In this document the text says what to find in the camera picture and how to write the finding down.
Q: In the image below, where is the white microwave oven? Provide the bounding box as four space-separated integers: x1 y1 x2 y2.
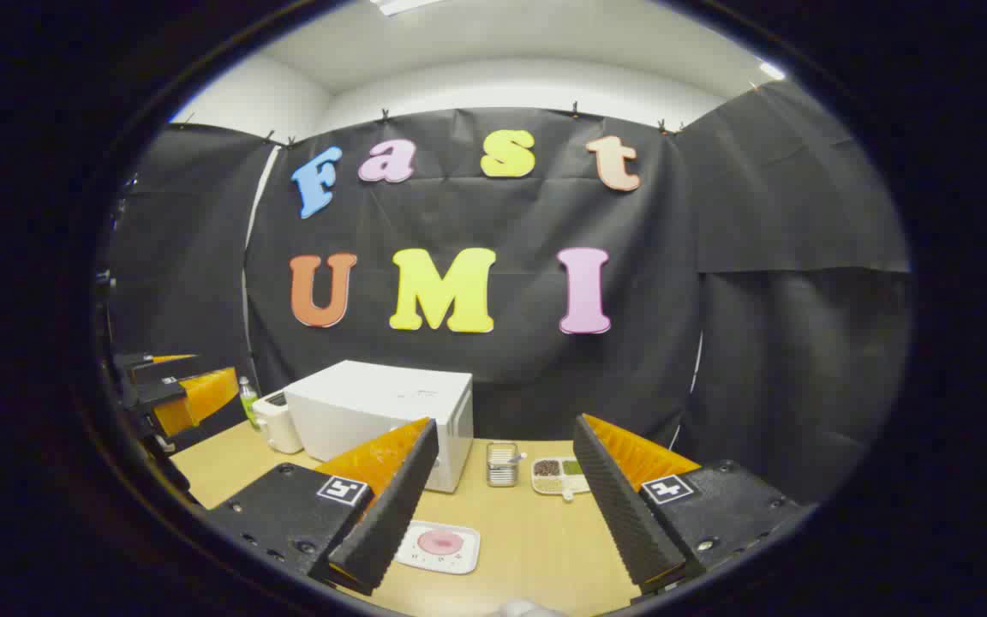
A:
284 360 475 494

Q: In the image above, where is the green drink bottle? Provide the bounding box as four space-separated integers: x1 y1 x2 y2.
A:
238 375 261 429

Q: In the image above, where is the metal wire utensil basket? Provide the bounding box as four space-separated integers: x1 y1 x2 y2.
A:
486 441 520 488

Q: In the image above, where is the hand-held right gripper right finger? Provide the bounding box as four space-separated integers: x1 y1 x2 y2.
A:
573 413 811 596

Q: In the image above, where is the white square plate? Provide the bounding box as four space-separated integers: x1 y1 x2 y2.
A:
393 520 482 575

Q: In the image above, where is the white toaster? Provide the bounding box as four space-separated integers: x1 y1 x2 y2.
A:
252 390 304 455

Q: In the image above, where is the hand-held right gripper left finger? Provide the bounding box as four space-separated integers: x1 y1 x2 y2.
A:
202 417 440 596

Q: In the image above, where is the white divided condiment tray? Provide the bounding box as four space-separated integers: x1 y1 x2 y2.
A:
531 457 591 498

